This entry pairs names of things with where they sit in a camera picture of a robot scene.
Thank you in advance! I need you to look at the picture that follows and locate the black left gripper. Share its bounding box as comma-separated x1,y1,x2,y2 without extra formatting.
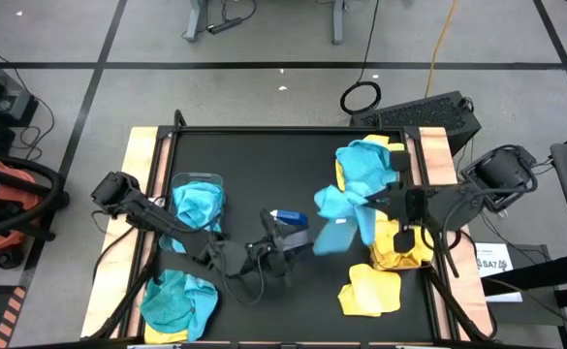
212,206,316,289

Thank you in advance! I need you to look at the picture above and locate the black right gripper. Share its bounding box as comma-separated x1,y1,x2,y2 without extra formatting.
362,150,432,254

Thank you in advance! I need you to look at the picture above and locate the grey spray bottle blue head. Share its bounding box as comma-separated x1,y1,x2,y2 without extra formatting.
269,207,314,254

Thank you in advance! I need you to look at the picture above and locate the clear plastic basket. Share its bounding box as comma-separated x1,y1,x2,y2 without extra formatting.
367,193,435,272
159,172,226,256

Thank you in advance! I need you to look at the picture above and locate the black perforated computer case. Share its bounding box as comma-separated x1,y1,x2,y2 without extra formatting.
349,90,483,157

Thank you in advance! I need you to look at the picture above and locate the white paper sign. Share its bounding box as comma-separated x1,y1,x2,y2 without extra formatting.
474,241,525,304

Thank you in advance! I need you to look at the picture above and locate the light wooden side board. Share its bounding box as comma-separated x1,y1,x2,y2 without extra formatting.
405,126,496,340
79,126,173,339

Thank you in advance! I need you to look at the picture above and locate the black metal beam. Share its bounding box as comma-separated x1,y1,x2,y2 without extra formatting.
481,251,567,298

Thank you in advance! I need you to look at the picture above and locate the grey desk leg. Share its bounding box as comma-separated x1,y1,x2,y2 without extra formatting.
181,0,207,43
331,0,348,46

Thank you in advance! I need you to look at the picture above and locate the black power strip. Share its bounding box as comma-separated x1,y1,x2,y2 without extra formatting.
207,16,243,35

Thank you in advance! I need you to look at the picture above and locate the orange shop vacuum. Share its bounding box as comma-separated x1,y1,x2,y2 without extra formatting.
0,150,71,271

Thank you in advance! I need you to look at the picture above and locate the black equipment stack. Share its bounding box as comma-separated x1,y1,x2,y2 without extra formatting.
0,46,41,157

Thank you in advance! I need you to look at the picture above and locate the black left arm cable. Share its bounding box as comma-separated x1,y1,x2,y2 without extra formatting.
208,232,266,307

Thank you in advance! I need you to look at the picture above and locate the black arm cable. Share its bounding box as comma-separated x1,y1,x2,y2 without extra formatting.
421,144,540,280
208,232,266,307

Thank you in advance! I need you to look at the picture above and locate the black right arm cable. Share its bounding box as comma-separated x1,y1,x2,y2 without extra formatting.
421,144,540,280

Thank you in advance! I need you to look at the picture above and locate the black cable with coil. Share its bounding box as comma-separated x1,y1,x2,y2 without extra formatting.
338,0,384,116

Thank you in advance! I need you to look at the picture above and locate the black table frame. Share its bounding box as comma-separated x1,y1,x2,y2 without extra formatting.
155,124,423,343

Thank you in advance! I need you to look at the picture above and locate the black diagonal frame strut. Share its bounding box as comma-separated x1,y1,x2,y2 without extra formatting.
425,270,490,342
88,235,161,340

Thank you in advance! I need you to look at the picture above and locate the orange yellow cable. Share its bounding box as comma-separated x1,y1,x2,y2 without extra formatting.
424,0,460,99

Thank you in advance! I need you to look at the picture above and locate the black vacuum hose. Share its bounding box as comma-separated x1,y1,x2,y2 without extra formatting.
0,153,70,239

